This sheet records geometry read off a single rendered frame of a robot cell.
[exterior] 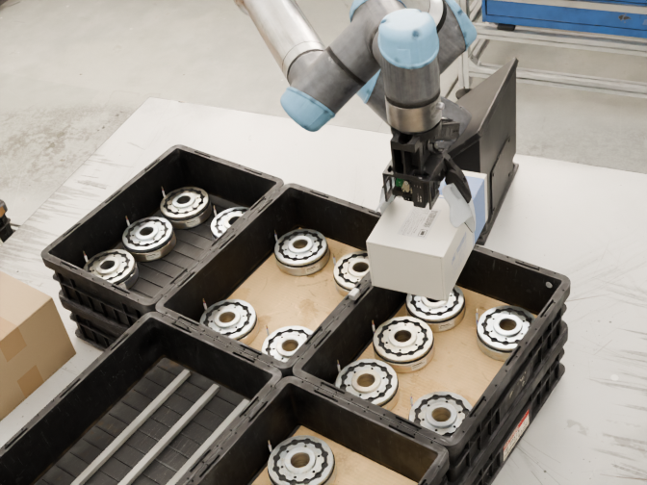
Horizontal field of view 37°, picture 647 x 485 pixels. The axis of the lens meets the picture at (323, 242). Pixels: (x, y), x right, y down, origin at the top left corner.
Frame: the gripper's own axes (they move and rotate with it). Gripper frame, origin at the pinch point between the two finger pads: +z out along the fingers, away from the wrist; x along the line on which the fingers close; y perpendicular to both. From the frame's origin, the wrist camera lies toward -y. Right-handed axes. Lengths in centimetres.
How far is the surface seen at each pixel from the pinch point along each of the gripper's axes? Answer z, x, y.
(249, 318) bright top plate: 24.9, -32.9, 7.0
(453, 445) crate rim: 17.7, 12.3, 26.2
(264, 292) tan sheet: 27.8, -35.4, -2.2
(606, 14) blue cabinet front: 73, -13, -195
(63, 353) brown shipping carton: 38, -73, 17
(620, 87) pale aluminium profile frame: 99, -6, -193
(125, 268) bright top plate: 25, -63, 3
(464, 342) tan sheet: 27.8, 4.0, -1.6
